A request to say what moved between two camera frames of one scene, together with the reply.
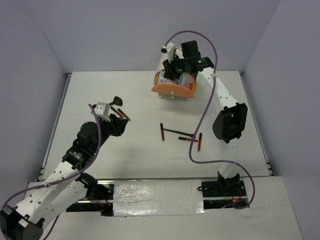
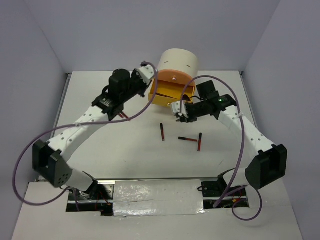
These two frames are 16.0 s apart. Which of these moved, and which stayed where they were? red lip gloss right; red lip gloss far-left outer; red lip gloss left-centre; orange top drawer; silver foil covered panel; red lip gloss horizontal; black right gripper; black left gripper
Moved: orange top drawer; black right gripper; black left gripper
Stayed: red lip gloss far-left outer; red lip gloss right; red lip gloss left-centre; silver foil covered panel; red lip gloss horizontal
